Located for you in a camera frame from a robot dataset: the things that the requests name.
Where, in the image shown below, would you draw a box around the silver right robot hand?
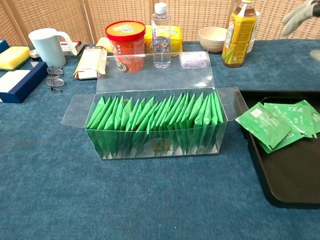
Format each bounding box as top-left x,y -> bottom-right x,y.
282,0 -> 320,62

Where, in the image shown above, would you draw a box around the clear box of green packets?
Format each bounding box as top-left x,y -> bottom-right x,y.
61,51 -> 252,161

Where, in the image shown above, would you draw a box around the tea drink bottle yellow label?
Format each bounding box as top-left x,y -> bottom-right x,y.
221,0 -> 258,68

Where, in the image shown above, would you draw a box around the small clear box purple contents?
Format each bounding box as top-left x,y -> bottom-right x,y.
179,51 -> 210,71

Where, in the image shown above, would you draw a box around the yellow snack bag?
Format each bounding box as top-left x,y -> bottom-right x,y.
143,24 -> 183,54

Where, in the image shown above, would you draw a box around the white box with 3D glasses print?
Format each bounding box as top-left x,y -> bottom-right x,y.
58,38 -> 85,56

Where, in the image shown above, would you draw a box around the navy box with white insert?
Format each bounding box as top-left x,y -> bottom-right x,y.
0,61 -> 48,104

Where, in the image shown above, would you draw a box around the blue Oreo cookie box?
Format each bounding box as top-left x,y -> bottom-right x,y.
0,39 -> 10,55

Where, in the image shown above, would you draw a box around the beige bowl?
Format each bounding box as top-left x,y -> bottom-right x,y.
198,26 -> 228,54

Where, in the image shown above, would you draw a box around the clear water bottle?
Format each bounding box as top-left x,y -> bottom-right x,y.
150,2 -> 172,69

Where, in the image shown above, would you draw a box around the black rectangular tray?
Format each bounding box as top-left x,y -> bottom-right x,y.
236,89 -> 320,210

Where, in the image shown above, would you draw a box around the red instant noodle cup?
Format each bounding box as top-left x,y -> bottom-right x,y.
104,20 -> 147,74

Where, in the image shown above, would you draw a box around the yellow sponge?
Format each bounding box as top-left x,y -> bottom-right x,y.
0,45 -> 31,72
95,36 -> 113,54

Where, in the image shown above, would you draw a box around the orange and white carton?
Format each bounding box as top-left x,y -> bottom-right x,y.
73,45 -> 108,81

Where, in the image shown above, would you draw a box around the wicker folding screen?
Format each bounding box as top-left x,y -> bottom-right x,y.
0,0 -> 320,47

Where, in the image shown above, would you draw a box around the teal carpet table cover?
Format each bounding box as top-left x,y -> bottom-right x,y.
0,37 -> 320,240

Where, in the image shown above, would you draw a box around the small round dark tin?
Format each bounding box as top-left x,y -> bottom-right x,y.
29,49 -> 42,62

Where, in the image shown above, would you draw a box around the thin-frame eyeglasses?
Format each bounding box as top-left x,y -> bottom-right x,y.
45,66 -> 65,93

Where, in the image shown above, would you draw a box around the pale blue pitcher white handle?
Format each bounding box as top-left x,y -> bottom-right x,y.
28,27 -> 79,68

